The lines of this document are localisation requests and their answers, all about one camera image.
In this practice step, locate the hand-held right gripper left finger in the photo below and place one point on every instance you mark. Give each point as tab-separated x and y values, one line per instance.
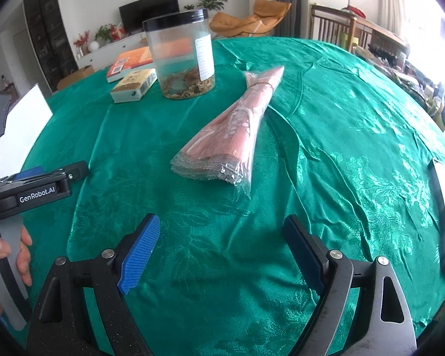
139	256

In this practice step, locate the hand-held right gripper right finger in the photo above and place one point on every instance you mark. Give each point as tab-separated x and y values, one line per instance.
304	256

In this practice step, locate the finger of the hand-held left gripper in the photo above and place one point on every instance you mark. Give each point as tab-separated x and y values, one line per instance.
74	170
28	176

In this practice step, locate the white cardboard box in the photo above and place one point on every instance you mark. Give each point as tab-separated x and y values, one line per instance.
26	129

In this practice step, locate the pink bundle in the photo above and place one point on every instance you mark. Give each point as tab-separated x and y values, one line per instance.
222	137

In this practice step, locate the person's left hand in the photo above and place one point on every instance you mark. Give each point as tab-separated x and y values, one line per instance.
24	259

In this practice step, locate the brown cardboard box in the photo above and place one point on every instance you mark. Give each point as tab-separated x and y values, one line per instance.
74	78

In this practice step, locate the small yellow box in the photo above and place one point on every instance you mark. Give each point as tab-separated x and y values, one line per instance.
133	83

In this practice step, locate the green satin tablecloth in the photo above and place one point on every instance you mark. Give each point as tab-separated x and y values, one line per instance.
319	137

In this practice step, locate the orange book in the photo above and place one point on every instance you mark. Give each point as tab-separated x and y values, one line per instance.
131	61

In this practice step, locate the white television cabinet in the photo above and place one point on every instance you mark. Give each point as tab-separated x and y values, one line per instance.
104	50

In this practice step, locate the white round vase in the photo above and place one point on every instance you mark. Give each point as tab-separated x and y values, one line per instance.
93	46

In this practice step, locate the vase with red flowers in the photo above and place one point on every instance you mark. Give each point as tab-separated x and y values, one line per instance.
81	42

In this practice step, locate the dark tall cabinet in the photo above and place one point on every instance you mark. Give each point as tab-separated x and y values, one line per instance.
48	33

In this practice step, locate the plant with red flowers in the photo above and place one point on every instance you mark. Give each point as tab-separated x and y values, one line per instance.
107	33

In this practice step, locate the clear jar with black lid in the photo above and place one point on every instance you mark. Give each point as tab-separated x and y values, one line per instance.
174	55

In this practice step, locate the black television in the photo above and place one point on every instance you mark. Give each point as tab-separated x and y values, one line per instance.
148	11

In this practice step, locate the small potted plant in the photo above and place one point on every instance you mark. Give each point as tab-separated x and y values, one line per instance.
189	7

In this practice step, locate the cluster of bottles and jars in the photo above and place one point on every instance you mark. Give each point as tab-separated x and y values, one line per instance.
434	96

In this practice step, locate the green potted plant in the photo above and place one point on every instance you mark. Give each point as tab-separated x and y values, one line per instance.
209	2

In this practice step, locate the orange lounge chair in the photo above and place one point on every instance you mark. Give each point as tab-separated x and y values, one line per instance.
267	15

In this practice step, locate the red cloth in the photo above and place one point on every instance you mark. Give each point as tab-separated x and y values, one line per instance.
355	11

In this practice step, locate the grey curtain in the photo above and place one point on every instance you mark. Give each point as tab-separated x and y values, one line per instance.
291	3

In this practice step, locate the white curtain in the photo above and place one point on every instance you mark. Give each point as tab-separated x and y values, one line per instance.
393	7

